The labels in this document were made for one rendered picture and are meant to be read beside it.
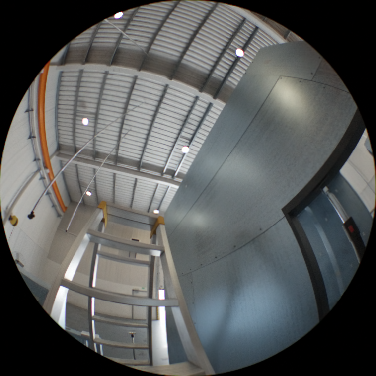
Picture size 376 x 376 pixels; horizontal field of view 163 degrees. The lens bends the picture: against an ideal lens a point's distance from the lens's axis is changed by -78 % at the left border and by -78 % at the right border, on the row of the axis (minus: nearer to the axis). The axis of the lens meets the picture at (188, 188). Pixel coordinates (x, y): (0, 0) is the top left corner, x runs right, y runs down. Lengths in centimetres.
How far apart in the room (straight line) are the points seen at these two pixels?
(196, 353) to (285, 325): 33
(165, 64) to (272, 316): 662
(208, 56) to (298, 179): 636
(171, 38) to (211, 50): 174
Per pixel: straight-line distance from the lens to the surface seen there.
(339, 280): 409
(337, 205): 52
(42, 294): 241
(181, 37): 666
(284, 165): 60
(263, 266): 59
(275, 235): 55
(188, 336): 41
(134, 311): 993
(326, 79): 78
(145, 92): 634
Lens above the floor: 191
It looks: 46 degrees up
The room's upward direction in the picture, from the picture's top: 6 degrees counter-clockwise
